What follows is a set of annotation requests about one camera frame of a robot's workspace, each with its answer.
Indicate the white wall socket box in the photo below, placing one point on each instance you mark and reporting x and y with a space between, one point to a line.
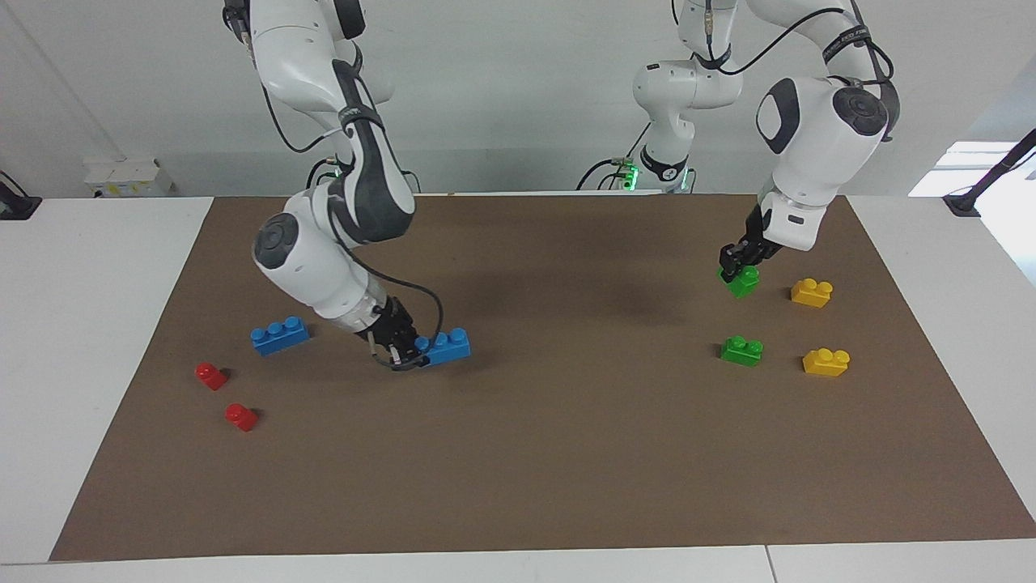
129 178

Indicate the blue three-stud toy brick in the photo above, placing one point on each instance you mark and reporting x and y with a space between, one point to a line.
449 350
279 340

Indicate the brown table mat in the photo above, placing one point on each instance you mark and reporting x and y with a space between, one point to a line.
566 453

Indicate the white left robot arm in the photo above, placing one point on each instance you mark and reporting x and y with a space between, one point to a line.
817 121

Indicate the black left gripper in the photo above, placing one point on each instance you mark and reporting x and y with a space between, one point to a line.
757 243

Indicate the green two-stud toy brick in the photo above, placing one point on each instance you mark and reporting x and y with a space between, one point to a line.
745 285
740 354

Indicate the black table clamp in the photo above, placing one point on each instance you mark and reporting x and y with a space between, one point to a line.
18 206

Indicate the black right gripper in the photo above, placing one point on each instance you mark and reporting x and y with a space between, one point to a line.
390 324

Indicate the yellow two-stud toy brick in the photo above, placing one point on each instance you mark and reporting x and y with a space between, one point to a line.
824 366
809 295

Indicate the red one-stud toy brick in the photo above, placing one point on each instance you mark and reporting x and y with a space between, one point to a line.
241 418
210 377

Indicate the black camera stand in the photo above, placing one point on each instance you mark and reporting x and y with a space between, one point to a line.
963 202

